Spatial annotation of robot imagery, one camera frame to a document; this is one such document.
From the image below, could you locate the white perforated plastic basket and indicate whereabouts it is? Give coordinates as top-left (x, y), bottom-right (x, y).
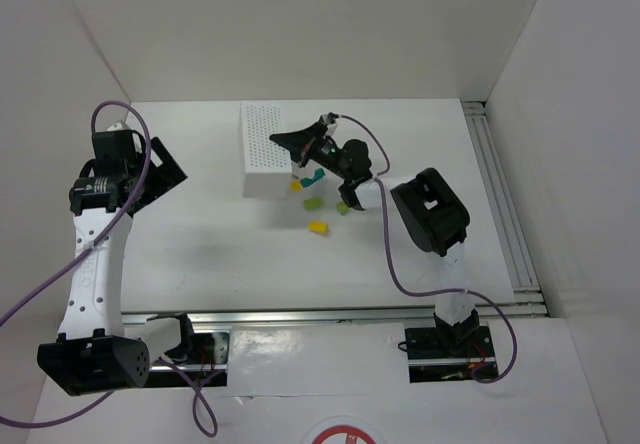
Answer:
top-left (239, 101), bottom-right (292, 200)

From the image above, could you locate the green long block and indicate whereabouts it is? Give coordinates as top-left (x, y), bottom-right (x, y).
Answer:
top-left (303, 197), bottom-right (324, 212)

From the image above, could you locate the yellow long block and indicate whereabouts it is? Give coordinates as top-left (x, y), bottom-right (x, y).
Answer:
top-left (308, 220), bottom-right (329, 235)

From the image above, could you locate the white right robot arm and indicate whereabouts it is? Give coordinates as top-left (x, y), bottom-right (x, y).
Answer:
top-left (269, 113), bottom-right (479, 353)

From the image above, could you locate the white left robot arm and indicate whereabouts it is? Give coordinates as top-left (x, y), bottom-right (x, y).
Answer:
top-left (37, 123), bottom-right (194, 396)

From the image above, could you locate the teal arch block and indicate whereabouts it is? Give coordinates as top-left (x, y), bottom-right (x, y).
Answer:
top-left (300, 168), bottom-right (325, 189)

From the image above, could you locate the green cube block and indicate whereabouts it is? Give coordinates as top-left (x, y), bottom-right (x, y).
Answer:
top-left (336, 203), bottom-right (349, 215)

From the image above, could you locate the round red white sticker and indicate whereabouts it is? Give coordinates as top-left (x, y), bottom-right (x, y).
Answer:
top-left (301, 416), bottom-right (386, 444)

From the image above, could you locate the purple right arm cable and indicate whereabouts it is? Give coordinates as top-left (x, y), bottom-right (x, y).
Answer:
top-left (333, 111), bottom-right (517, 384)

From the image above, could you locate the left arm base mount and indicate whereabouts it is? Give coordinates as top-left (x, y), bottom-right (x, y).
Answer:
top-left (144, 328), bottom-right (231, 389)

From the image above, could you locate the aluminium front rail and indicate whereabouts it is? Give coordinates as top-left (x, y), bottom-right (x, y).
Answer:
top-left (77, 305), bottom-right (451, 328)

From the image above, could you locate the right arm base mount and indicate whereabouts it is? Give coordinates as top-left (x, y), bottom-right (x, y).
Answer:
top-left (397, 326), bottom-right (499, 383)

